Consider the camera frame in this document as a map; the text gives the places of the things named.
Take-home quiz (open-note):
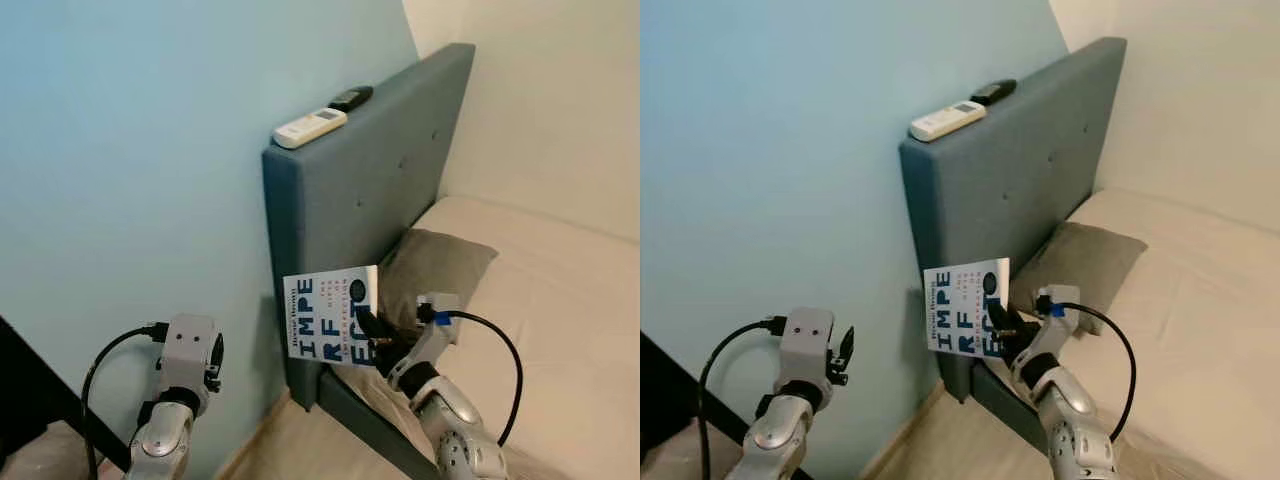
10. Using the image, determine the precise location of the white book with blue letters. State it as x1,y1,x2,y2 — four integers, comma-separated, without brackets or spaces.
923,258,1011,359
283,265,381,369

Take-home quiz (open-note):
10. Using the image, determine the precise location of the dark blue bed base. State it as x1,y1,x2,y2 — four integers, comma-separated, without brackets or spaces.
318,365,441,480
970,358,1051,451

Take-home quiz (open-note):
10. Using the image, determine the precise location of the blue fabric headboard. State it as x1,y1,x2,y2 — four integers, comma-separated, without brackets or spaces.
898,37,1128,404
262,42,477,411

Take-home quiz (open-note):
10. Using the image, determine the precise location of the mattress with beige sheet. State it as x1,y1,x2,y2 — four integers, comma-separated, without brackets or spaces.
335,195,641,480
985,188,1280,480

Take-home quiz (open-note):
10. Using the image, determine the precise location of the white remote control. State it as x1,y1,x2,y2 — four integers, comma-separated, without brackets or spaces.
909,100,987,142
273,107,349,150

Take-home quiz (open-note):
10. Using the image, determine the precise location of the black remote control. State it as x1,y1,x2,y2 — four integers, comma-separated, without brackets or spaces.
970,79,1017,106
328,86,374,113

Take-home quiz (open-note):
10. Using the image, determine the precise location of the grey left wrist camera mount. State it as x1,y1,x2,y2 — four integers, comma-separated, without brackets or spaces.
778,307,836,386
160,314,219,396

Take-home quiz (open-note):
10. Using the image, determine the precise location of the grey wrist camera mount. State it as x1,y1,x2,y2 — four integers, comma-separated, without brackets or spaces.
778,307,836,386
1035,285,1083,351
160,314,219,396
412,292,461,361

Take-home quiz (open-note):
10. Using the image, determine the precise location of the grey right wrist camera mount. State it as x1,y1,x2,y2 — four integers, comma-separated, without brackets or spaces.
412,292,461,361
1035,285,1083,351

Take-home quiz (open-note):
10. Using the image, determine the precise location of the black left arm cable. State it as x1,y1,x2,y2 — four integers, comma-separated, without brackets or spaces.
82,323,169,480
697,316,789,480

